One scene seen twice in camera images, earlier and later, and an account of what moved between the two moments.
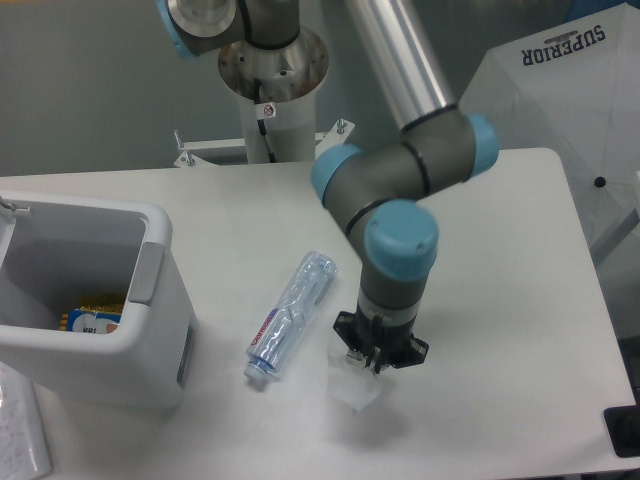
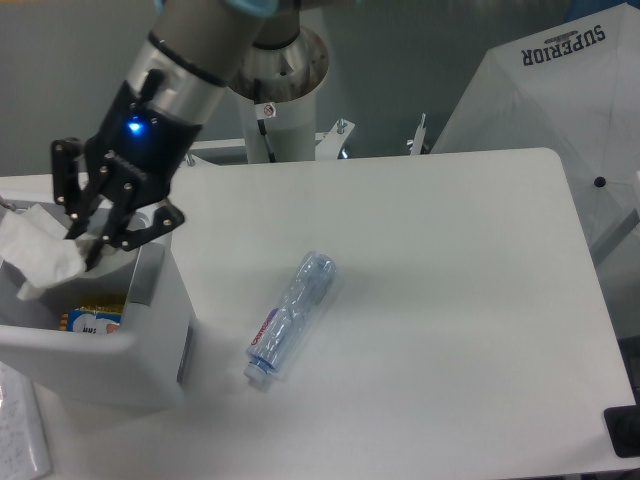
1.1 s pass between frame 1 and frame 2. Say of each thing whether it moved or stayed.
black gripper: moved
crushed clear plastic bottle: stayed
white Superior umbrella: stayed
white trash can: stayed
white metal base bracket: stayed
